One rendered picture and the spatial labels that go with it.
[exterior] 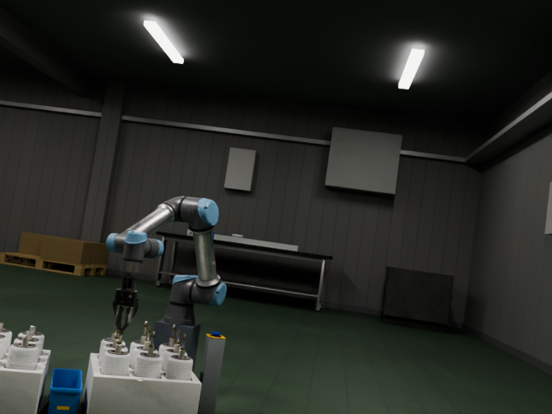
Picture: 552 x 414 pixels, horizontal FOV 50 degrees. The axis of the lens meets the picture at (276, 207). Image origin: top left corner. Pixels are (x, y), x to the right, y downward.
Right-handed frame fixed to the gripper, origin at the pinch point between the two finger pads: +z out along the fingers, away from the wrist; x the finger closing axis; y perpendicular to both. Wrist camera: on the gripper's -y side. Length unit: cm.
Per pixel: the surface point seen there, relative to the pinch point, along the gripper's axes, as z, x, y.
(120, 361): 11.5, 1.8, 5.0
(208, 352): 9.8, 33.7, -22.5
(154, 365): 12.4, 13.8, 2.4
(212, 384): 22.3, 37.3, -23.2
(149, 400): 24.0, 14.1, 5.6
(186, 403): 24.4, 27.4, 2.8
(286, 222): -80, 145, -649
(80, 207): -59, -164, -718
